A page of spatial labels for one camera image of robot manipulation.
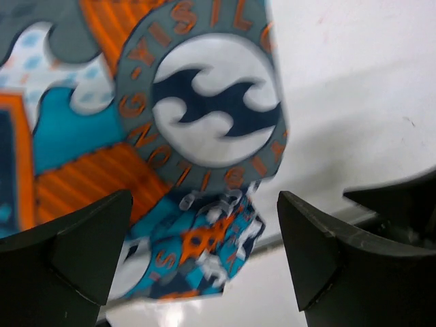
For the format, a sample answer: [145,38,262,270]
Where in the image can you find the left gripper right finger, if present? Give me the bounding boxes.
[277,191,435,327]

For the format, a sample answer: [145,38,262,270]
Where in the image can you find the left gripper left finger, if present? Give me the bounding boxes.
[1,190,133,327]

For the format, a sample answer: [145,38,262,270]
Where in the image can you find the colourful patterned shorts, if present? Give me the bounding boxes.
[1,1,287,300]

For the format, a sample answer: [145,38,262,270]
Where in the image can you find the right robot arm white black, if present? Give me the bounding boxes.
[343,170,435,250]

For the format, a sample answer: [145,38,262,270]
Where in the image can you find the aluminium rail front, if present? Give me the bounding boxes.
[251,206,382,256]

